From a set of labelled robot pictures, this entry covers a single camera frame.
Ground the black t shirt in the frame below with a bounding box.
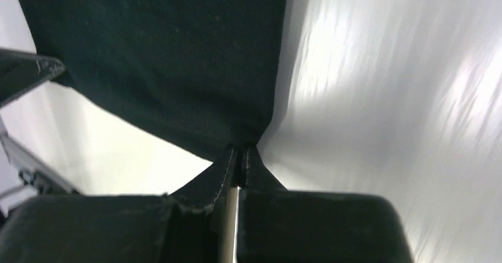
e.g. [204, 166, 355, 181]
[9, 0, 290, 162]

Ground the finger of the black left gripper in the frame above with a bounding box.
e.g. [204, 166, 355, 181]
[1, 49, 66, 107]

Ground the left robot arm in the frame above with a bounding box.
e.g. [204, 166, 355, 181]
[1, 47, 82, 200]

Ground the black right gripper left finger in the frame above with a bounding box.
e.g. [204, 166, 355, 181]
[0, 145, 238, 263]

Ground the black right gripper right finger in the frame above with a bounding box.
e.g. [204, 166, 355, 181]
[237, 145, 413, 262]

